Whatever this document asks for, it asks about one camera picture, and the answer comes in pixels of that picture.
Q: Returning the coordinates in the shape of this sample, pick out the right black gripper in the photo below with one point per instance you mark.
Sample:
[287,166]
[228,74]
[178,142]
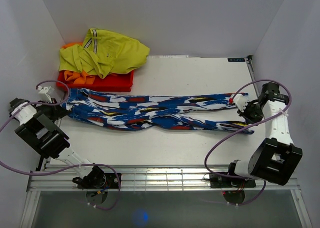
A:
[244,114]

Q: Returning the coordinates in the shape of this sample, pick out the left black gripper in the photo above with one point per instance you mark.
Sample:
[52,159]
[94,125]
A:
[57,112]

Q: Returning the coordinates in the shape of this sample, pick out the blue white red patterned trousers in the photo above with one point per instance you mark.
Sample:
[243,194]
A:
[134,113]

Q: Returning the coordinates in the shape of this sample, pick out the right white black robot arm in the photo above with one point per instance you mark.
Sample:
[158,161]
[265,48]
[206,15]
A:
[277,157]

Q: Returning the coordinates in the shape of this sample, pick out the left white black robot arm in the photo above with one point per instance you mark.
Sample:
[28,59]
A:
[38,129]

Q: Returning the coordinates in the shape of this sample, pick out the yellow-green trousers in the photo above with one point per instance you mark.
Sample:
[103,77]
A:
[104,52]

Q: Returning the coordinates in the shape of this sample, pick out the orange garment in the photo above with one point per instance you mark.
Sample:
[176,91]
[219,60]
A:
[77,77]

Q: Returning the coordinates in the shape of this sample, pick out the red plastic tray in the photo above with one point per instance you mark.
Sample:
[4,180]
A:
[112,83]

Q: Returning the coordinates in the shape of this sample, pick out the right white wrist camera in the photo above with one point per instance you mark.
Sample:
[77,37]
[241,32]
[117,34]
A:
[240,101]

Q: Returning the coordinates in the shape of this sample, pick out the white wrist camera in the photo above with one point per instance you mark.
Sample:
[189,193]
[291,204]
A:
[240,101]
[45,93]

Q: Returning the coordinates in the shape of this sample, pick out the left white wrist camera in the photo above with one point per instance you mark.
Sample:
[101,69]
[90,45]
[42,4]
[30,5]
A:
[45,93]

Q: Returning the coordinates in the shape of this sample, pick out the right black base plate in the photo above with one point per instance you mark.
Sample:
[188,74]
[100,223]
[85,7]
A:
[219,182]

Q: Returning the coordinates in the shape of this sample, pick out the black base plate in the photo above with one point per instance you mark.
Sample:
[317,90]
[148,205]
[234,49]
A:
[219,182]
[108,180]

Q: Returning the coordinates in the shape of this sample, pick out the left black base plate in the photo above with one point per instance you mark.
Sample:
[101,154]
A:
[108,180]

